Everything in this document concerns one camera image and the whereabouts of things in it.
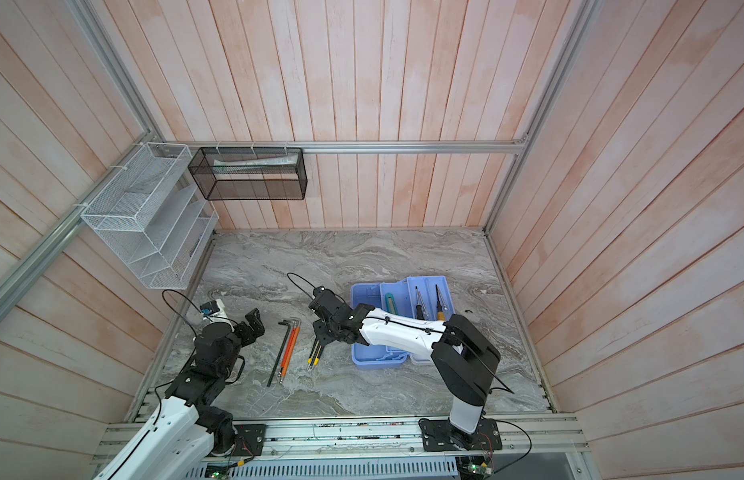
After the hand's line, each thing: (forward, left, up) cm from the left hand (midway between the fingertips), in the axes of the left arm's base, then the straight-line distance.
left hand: (246, 321), depth 82 cm
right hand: (0, -21, -5) cm, 21 cm away
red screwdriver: (-4, -10, -12) cm, 16 cm away
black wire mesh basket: (+51, +7, +13) cm, 53 cm away
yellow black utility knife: (-5, -18, -12) cm, 22 cm away
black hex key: (-4, -8, -12) cm, 15 cm away
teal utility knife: (+8, -41, -4) cm, 42 cm away
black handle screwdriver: (+5, -49, -1) cm, 49 cm away
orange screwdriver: (-3, -11, -12) cm, 17 cm away
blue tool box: (+9, -50, -1) cm, 51 cm away
